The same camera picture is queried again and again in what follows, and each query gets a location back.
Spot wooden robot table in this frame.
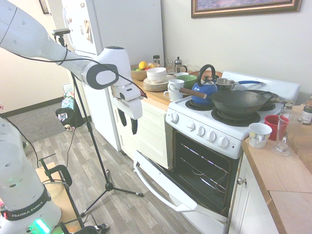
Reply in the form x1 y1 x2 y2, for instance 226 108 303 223
35 161 82 233

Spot black tripod stand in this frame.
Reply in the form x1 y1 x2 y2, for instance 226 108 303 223
55 34 145 218

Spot wooden fruit bowl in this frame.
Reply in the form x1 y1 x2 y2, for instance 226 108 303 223
130 62 161 81

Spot small glass spice jar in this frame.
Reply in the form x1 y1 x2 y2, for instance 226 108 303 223
279 99 294 116

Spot white oven door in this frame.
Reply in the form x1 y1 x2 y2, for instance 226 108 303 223
132 149 229 223

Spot white refrigerator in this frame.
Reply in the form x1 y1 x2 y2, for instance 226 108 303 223
60 0 165 152

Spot blue kettle black handle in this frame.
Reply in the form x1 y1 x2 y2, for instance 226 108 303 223
191 64 219 107

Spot photo on fridge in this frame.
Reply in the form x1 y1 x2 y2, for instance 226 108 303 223
83 19 95 45

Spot jar with brown lid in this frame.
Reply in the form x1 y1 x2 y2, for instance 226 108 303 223
301 100 312 126

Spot black screw clamp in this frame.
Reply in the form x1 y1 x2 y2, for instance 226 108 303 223
38 153 74 194

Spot metal oven rack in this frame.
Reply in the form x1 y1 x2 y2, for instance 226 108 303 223
179 157 228 194
179 143 231 175

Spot black bag with print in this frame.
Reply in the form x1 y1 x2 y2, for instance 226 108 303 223
55 107 77 132

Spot glass french press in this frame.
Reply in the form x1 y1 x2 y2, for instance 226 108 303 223
174 56 189 74

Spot white cabinet with knob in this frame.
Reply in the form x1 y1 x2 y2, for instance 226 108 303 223
228 153 280 234

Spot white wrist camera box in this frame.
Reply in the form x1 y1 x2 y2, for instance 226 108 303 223
119 85 148 101

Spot stacked white bowls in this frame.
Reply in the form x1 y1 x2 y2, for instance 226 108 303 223
146 67 168 83

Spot black coil burner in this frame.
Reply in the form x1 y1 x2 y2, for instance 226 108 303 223
185 99 216 112
211 108 262 128

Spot colourful printed bag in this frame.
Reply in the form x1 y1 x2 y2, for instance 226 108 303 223
60 90 76 109

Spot clear plastic blender jar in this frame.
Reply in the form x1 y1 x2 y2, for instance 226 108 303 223
271 113 304 157

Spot black wok wooden handle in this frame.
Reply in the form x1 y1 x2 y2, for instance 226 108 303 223
178 87 274 118

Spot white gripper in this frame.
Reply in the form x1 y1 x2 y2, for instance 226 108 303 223
112 97 143 136

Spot clear drinking glass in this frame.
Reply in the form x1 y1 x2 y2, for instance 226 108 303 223
165 57 175 73

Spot steel saucepan blue handle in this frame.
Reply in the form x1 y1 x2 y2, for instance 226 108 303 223
215 78 264 92

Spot white mug with pattern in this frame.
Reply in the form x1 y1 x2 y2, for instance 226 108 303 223
248 122 273 149

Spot red cup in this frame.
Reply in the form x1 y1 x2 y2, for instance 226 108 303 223
264 115 281 141

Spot plain white mug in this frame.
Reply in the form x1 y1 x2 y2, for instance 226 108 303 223
163 88 184 102
167 78 185 92

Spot stack of cream plates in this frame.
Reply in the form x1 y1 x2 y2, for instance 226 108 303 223
142 74 176 92

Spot green bowl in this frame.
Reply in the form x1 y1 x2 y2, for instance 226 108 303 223
175 74 198 90

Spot white cabinet with drawers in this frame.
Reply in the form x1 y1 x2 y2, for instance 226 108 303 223
111 95 172 169

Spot dark framed wall picture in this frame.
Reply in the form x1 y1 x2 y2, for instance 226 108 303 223
38 0 51 15

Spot white electric stove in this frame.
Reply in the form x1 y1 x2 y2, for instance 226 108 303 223
165 70 301 234

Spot grey floor rug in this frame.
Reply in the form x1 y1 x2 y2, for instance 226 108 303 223
6 107 66 144

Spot gold framed wall painting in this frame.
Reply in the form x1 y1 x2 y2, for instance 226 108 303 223
191 0 303 20

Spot black camera on stand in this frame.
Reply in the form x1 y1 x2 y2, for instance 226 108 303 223
51 29 72 37

